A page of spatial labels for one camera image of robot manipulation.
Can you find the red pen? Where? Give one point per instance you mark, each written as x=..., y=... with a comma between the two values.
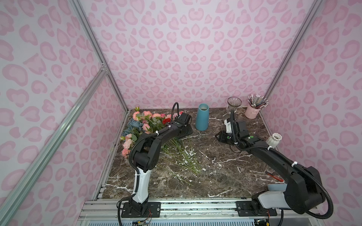
x=275, y=177

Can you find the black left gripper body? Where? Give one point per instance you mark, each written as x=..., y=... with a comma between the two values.
x=185, y=127

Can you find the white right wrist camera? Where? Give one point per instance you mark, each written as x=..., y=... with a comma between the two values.
x=227, y=123

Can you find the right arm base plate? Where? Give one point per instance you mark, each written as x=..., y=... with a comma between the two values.
x=253, y=209

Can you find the red carnation flower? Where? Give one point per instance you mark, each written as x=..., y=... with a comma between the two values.
x=166, y=120

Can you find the white ribbed ceramic vase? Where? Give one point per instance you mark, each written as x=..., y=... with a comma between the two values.
x=274, y=140

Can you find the pink cup of straws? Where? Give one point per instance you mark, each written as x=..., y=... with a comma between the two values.
x=255, y=104

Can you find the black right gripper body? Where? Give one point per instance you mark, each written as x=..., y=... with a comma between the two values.
x=222, y=137

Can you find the blue grey artificial flower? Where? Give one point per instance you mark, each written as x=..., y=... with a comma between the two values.
x=133, y=127

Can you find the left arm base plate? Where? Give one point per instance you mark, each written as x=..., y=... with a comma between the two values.
x=136, y=210

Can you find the bunch of artificial flowers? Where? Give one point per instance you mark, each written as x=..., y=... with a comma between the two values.
x=147, y=132

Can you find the teal cylindrical vase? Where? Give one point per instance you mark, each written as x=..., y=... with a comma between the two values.
x=202, y=119

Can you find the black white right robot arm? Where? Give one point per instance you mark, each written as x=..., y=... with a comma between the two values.
x=304, y=193

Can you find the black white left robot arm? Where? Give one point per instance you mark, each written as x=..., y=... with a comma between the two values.
x=143, y=159

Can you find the clear ribbed glass vase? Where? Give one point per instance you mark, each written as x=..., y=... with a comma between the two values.
x=233, y=104

